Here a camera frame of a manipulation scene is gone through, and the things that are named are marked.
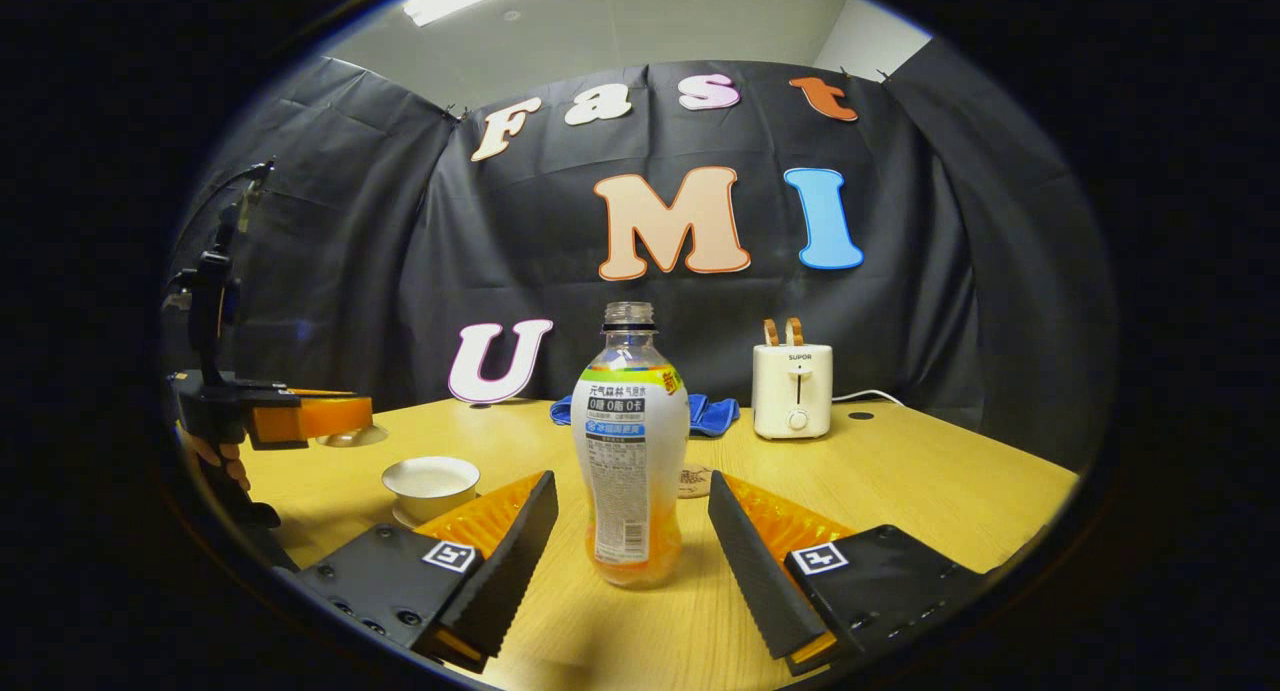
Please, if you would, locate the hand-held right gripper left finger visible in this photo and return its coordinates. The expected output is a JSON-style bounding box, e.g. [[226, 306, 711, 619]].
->
[[298, 470, 559, 674]]

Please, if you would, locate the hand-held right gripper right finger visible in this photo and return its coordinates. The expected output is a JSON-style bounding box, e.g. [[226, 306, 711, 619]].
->
[[707, 470, 986, 677]]

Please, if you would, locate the clear water bottle orange drink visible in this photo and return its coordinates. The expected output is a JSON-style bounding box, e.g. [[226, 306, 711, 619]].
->
[[571, 302, 691, 589]]

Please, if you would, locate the blue towel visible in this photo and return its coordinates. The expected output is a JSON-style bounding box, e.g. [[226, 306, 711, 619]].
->
[[549, 393, 741, 438]]

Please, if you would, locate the white toaster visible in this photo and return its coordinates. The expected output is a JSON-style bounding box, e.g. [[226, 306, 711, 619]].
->
[[752, 343, 834, 441]]

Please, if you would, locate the black backdrop cloth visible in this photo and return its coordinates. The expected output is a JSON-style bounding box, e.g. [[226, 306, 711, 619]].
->
[[165, 36, 1116, 472]]

